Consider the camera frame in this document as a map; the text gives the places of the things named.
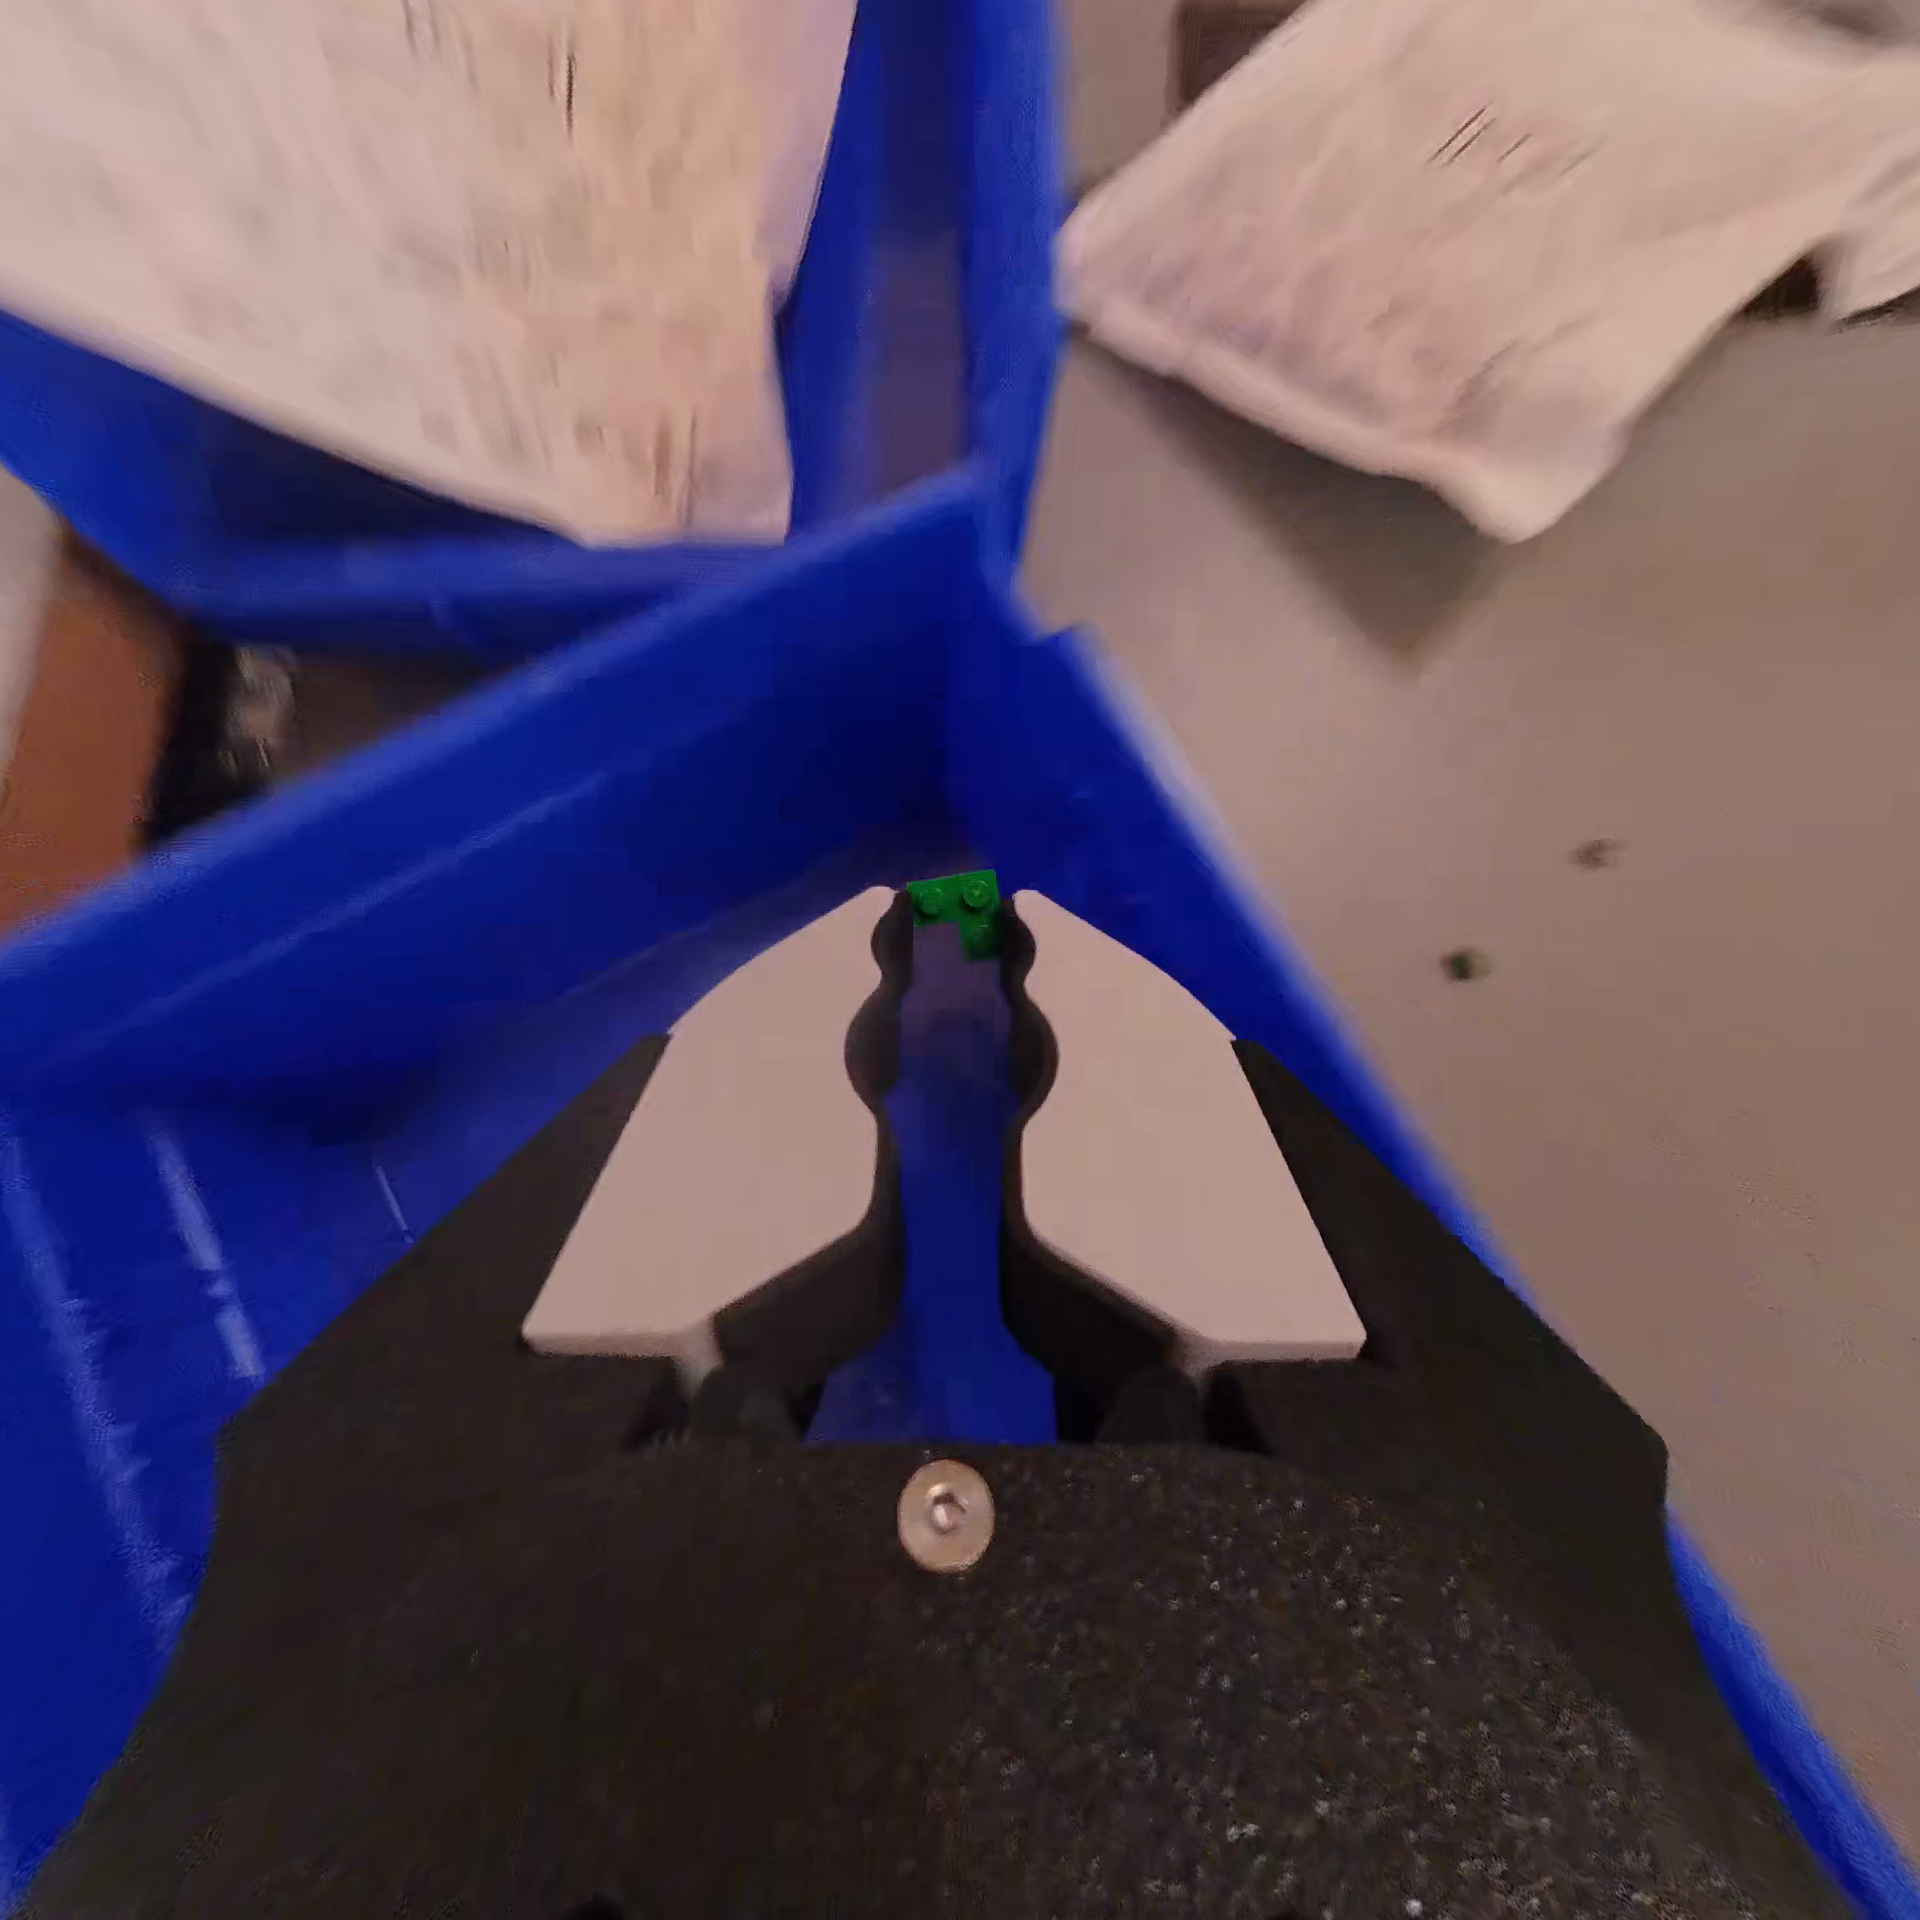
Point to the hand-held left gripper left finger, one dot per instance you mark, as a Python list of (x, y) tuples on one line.
[(705, 1184)]

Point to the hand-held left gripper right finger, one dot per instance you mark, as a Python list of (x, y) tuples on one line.
[(1171, 1184)]

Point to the blue plastic bin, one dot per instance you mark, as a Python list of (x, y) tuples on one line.
[(524, 902), (915, 301)]

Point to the green corner brick plate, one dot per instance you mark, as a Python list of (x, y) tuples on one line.
[(945, 898)]

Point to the small dark brick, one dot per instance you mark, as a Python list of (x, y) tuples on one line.
[(1599, 856), (1465, 965)]

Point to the paper bag with line drawings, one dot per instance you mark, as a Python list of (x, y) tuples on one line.
[(375, 224), (1425, 224)]

